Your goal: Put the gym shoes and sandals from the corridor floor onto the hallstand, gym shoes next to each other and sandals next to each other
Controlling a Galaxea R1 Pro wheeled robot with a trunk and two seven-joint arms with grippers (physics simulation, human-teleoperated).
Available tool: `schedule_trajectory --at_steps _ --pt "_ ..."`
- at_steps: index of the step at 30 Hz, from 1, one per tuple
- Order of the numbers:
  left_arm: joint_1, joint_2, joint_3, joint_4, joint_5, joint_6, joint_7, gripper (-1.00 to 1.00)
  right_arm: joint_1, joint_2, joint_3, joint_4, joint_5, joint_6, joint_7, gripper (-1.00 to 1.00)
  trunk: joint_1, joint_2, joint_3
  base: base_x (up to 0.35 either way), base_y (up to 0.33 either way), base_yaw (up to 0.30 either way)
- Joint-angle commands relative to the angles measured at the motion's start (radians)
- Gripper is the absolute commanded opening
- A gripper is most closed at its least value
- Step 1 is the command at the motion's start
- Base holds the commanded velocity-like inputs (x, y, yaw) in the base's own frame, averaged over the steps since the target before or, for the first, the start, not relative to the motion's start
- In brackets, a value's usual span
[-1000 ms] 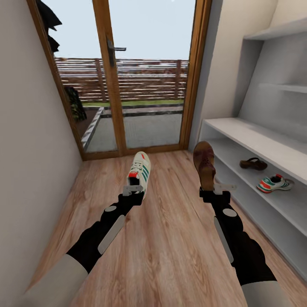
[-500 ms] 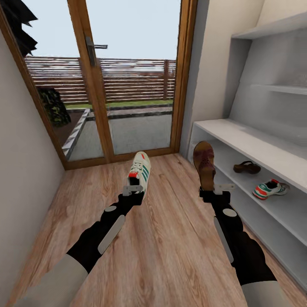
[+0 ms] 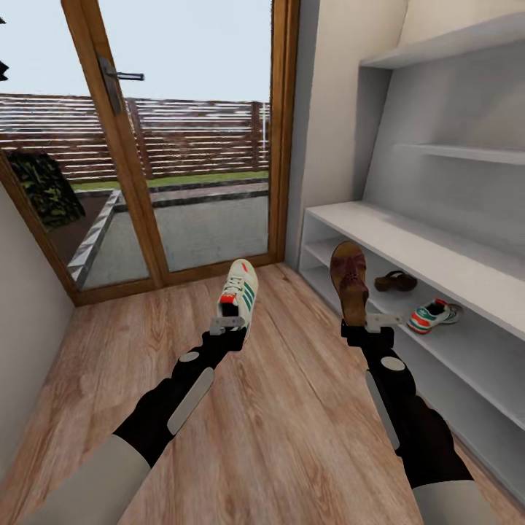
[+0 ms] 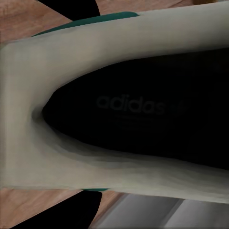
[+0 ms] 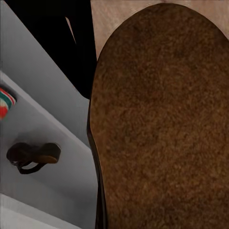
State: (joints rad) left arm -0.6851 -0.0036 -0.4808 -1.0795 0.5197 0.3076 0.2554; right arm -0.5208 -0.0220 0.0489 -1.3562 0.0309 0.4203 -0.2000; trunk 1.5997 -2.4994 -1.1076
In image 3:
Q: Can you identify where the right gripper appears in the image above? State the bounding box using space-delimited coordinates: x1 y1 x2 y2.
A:
341 319 394 353

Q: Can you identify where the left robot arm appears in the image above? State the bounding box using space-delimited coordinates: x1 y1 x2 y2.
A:
18 316 246 525

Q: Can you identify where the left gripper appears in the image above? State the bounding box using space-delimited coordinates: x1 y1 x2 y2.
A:
202 326 246 358

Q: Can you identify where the sandal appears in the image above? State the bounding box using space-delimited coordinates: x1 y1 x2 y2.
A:
330 241 370 326
374 271 418 293

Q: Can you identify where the gym shoe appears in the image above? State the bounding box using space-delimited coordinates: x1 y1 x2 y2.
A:
407 299 463 335
217 259 258 343

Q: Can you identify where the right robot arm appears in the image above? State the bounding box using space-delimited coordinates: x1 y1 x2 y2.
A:
341 314 502 525

